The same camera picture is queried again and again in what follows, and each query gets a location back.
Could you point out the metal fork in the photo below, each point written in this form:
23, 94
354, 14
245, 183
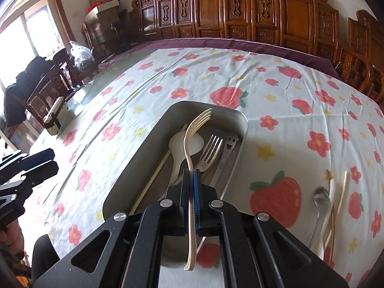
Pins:
210, 150

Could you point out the clear plastic bag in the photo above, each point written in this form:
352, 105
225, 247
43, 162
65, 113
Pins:
81, 55

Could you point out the person's black pants leg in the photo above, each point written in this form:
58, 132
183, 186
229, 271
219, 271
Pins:
45, 255

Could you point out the wooden dining chair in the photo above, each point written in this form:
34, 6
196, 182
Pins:
48, 90
87, 72

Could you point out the carved wooden sofa bench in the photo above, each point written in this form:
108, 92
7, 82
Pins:
240, 9

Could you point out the metal tin container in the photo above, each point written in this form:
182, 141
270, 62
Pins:
144, 168

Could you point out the wooden chopstick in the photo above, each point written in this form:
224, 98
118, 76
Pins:
329, 177
342, 192
150, 183

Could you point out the strawberry print tablecloth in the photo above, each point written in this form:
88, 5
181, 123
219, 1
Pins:
285, 126

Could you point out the cream plastic fork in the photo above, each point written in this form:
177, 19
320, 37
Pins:
189, 144

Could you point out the person's left hand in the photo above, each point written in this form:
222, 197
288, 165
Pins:
13, 237

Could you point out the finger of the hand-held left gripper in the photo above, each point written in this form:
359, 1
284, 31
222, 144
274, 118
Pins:
39, 157
42, 171

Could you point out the metal utensil with smiley face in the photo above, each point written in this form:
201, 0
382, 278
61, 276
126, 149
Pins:
229, 145

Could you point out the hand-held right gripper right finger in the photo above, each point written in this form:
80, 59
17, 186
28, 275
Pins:
196, 198

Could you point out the wooden door frame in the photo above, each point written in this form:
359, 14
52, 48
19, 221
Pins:
60, 15

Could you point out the white flat box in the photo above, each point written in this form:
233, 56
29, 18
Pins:
103, 7

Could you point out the carved wooden armchair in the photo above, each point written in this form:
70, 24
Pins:
363, 54

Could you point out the metal spoon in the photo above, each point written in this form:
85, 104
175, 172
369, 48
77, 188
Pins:
321, 198

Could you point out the large cardboard box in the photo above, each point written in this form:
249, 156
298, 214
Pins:
108, 19

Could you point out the dark jacket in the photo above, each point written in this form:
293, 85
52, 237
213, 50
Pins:
24, 87

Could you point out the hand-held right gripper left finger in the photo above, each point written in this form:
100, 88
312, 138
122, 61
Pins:
180, 207

